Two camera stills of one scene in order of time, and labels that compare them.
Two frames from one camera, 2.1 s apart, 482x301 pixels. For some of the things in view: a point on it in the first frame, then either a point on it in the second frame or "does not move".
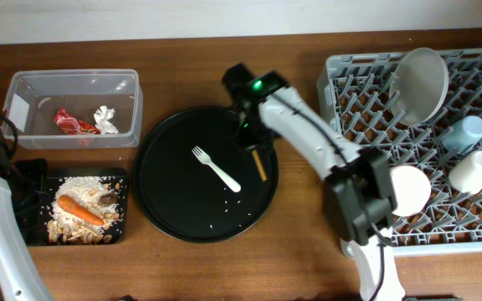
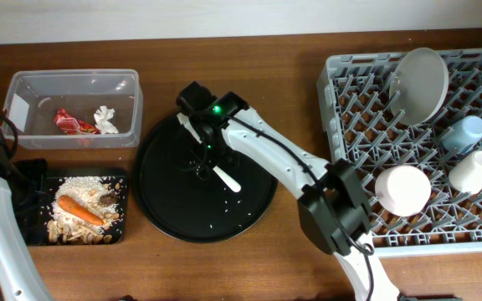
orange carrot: (74, 207) does not move
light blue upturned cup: (465, 135) does not move
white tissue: (103, 119) does not move
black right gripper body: (253, 133) → (214, 152)
